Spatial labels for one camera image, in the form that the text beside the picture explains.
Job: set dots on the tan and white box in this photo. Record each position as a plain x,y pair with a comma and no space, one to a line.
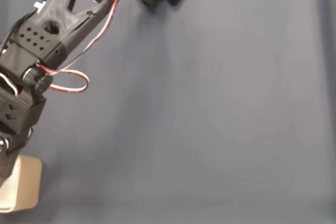
29,182

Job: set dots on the grey table mat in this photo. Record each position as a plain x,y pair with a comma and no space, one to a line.
183,103

